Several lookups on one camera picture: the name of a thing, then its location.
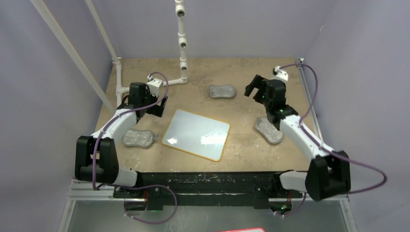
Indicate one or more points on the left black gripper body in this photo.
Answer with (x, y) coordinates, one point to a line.
(149, 97)

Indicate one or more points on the yellow framed whiteboard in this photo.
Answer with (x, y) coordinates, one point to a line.
(198, 135)

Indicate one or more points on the red edged object bottom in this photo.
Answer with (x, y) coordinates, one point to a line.
(256, 229)

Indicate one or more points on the white PVC pipe frame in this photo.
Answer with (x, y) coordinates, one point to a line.
(61, 36)

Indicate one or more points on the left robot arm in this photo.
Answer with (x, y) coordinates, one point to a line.
(96, 156)

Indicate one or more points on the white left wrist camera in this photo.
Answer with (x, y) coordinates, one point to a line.
(154, 85)

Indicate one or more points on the aluminium extrusion rail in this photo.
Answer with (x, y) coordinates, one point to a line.
(87, 210)

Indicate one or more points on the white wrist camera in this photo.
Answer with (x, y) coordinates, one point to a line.
(154, 85)
(280, 74)

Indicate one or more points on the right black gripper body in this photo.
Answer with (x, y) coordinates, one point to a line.
(266, 101)

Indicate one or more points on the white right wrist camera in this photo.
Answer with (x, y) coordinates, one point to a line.
(280, 74)

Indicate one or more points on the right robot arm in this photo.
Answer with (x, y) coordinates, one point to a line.
(328, 173)

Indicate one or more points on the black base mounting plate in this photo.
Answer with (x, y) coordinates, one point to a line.
(159, 189)

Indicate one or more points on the grey eraser pad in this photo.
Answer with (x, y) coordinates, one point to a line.
(138, 138)
(222, 91)
(268, 131)

